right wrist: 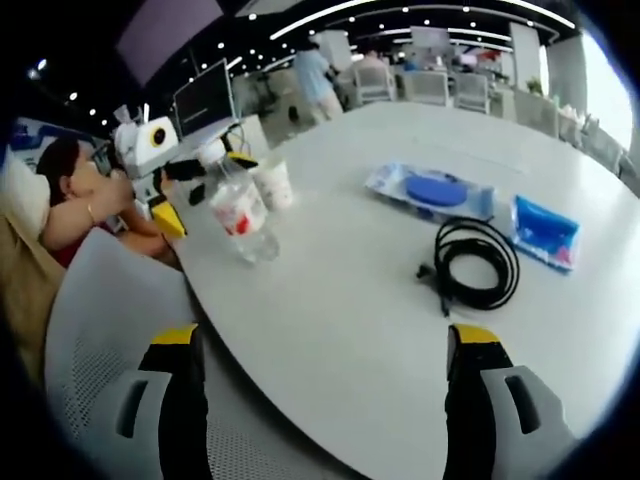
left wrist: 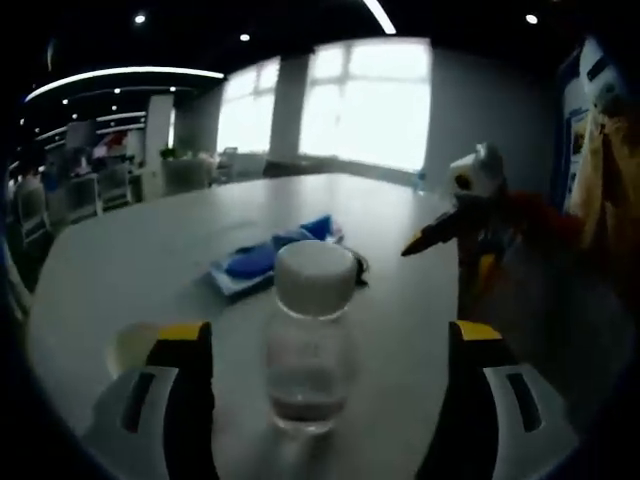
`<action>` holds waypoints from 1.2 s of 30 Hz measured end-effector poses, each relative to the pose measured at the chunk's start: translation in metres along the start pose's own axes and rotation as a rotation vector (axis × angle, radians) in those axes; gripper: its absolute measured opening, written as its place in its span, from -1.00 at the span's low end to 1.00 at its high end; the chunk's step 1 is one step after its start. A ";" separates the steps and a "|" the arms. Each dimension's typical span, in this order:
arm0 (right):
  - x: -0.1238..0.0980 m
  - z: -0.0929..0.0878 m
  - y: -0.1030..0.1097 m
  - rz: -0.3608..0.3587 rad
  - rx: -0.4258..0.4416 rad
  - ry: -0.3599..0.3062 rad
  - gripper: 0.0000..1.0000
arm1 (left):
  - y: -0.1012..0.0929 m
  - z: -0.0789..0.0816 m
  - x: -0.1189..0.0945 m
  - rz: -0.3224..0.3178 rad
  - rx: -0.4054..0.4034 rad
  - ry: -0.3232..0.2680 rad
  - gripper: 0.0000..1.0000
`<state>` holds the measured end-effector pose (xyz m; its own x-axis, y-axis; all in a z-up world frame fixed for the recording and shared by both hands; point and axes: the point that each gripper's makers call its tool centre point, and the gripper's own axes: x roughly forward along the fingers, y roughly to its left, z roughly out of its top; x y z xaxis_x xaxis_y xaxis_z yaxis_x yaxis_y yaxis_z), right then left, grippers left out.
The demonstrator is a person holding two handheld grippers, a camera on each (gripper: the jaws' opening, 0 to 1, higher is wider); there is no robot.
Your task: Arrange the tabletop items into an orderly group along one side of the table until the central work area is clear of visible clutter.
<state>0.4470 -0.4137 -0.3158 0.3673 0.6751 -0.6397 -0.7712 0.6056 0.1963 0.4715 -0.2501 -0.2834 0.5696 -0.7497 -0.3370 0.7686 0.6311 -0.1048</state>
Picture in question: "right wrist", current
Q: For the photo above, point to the white office chair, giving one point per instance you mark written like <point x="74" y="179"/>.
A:
<point x="375" y="85"/>
<point x="472" y="92"/>
<point x="427" y="87"/>

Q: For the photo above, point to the clear packet with blue disc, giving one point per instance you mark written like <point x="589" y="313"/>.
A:
<point x="430" y="192"/>

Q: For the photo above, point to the hanging grey screen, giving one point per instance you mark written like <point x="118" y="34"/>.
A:
<point x="165" y="35"/>

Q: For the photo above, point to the green plant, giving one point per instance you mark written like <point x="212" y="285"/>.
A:
<point x="535" y="86"/>

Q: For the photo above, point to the grey table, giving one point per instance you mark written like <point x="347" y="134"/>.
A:
<point x="350" y="300"/>

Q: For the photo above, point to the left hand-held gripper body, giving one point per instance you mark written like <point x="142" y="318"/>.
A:
<point x="145" y="145"/>

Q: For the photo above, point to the dark monitor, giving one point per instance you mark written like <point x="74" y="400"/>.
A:
<point x="202" y="102"/>

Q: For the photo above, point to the white paper cup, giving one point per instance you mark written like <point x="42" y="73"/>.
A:
<point x="275" y="187"/>

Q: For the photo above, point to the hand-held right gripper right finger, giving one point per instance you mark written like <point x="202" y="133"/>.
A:
<point x="470" y="400"/>

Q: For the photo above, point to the beige cloth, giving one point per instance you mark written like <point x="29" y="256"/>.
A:
<point x="25" y="290"/>

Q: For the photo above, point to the white mesh chair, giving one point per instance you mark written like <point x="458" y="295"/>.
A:
<point x="110" y="300"/>

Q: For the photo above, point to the blue cloth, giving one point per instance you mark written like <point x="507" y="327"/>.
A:
<point x="545" y="232"/>

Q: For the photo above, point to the white cloth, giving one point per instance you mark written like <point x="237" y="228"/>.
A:
<point x="22" y="195"/>

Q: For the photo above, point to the person's left hand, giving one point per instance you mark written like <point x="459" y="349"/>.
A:
<point x="116" y="190"/>

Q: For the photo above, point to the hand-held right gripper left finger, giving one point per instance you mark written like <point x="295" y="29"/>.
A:
<point x="182" y="400"/>

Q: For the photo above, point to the clear plastic bottle red label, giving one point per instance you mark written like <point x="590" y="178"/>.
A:
<point x="240" y="215"/>

